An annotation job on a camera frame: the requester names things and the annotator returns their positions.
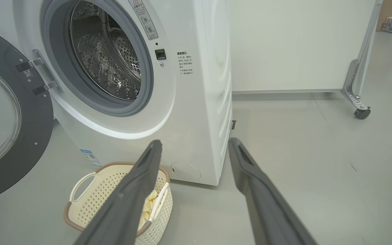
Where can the washing machine drum opening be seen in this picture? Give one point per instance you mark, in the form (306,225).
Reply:
(104,58)

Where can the white partition panel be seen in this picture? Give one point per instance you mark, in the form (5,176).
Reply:
(284,44)

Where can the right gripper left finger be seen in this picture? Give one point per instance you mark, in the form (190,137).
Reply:
(128,204)

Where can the cream white garment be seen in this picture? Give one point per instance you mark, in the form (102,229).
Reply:
(148,207)

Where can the black door lock slot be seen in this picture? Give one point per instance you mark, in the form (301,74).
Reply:
(160,54)

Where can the cream perforated laundry basket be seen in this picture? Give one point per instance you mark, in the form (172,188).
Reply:
(94,200)

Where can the white warning sticker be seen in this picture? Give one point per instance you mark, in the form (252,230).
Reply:
(145,20)

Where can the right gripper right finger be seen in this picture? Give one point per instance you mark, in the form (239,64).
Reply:
(267,211)

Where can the metal door hinge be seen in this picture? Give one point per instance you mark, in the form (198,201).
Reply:
(44,73)

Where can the blue energy label sticker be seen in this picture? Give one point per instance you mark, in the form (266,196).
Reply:
(90,158)

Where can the grey metal stand leg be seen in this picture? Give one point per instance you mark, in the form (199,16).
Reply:
(350,85)

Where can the round white filter cover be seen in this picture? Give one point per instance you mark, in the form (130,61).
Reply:
(185,170)

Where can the small metal rear bracket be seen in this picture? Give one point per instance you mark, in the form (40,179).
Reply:
(233,125)

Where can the washing machine door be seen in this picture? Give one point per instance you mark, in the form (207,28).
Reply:
(29,136)

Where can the black caster wheel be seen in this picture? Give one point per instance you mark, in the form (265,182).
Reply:
(362,113)

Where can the white front-load washing machine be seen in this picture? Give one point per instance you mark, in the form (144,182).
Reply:
(189,119)

